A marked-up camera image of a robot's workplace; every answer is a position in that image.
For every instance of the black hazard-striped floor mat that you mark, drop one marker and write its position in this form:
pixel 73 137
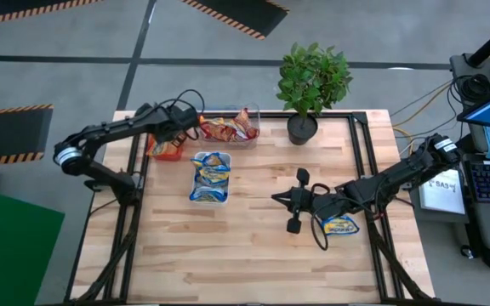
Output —
pixel 236 10
pixel 7 132
pixel 15 8

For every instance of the white label sheet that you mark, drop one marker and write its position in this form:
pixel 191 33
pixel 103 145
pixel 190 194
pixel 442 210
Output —
pixel 442 193

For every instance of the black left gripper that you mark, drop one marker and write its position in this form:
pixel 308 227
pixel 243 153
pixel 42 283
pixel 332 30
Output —
pixel 172 121

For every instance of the red plastic bin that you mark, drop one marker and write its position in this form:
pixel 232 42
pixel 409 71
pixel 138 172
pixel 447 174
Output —
pixel 168 158

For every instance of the black caster wheel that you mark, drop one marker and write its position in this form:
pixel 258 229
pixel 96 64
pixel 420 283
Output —
pixel 467 251

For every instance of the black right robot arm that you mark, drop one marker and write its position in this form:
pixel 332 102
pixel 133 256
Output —
pixel 389 175

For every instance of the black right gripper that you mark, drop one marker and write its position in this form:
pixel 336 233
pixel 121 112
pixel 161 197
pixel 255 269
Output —
pixel 302 202

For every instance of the clear plastic bin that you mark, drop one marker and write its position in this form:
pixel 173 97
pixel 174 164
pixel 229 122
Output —
pixel 228 144

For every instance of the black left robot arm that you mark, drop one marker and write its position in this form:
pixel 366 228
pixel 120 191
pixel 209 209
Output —
pixel 113 125

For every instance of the white plastic bin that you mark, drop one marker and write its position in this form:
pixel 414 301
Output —
pixel 229 191

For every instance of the potted green plant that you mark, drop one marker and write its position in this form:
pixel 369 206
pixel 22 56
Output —
pixel 313 81

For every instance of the grey equipment box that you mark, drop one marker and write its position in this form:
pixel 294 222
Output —
pixel 462 68

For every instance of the black aluminium table frame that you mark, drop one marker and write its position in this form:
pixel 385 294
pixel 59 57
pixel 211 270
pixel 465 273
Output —
pixel 338 115

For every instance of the green board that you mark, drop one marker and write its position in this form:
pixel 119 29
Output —
pixel 11 246

